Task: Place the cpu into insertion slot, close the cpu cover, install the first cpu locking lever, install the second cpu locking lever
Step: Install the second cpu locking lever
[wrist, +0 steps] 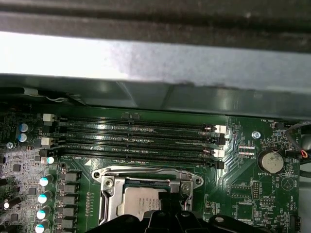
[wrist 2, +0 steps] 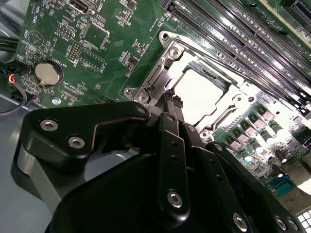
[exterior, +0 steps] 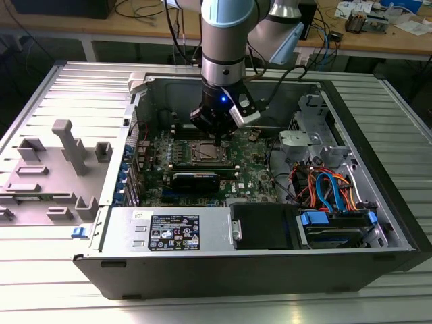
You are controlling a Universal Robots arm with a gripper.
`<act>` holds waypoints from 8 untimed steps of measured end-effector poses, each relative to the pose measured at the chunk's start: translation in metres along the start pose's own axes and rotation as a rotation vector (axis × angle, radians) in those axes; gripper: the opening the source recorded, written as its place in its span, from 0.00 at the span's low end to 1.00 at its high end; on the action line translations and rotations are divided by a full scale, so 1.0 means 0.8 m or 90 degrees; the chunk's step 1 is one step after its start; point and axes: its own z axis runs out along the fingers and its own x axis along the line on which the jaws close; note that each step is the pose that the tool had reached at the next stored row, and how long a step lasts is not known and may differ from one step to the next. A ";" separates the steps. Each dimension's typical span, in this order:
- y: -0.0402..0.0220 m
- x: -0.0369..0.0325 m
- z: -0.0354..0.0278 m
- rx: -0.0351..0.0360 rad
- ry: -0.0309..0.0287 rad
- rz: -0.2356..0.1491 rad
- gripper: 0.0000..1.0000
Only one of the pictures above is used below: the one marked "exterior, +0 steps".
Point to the silver CPU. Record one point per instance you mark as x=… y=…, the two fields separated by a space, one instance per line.
x=204 y=152

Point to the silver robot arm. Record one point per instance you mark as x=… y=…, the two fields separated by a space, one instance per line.
x=222 y=50

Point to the blue slot clip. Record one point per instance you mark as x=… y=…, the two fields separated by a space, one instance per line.
x=124 y=169
x=121 y=186
x=128 y=152
x=118 y=200

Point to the coin cell battery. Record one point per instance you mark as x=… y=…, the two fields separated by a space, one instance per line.
x=252 y=135

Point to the green motherboard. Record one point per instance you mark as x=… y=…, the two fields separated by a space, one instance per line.
x=249 y=175

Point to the black graphics card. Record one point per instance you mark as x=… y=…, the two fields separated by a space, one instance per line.
x=195 y=184

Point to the silver drive bay cage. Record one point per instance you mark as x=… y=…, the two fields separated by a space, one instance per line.
x=314 y=111

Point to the black plastic shroud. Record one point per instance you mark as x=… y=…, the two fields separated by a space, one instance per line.
x=263 y=226

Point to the black upright box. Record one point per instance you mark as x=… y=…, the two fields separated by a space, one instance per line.
x=308 y=20

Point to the wooden desk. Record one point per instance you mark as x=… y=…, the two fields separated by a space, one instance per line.
x=101 y=30

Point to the small black adapter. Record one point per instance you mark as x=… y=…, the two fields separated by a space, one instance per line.
x=336 y=35

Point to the silver power supply unit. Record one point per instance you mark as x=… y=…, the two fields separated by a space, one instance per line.
x=118 y=233

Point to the black grey PC case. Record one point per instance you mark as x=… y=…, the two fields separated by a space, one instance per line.
x=216 y=276

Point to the heat sink cooler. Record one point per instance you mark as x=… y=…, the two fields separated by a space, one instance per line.
x=355 y=22

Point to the hard disk in blue carrier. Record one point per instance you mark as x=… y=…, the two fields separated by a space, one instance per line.
x=337 y=234

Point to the white leaflet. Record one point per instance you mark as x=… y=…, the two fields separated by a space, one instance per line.
x=354 y=7

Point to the grey parts rack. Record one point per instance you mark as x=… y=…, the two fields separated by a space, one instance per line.
x=50 y=182

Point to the blue plastic latch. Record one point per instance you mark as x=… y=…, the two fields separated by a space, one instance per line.
x=78 y=233

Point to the small electronics box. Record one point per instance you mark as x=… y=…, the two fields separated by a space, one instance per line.
x=379 y=23

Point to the white paper sheet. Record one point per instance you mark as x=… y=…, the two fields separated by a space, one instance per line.
x=413 y=27

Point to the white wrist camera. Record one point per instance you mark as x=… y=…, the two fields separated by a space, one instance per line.
x=248 y=118

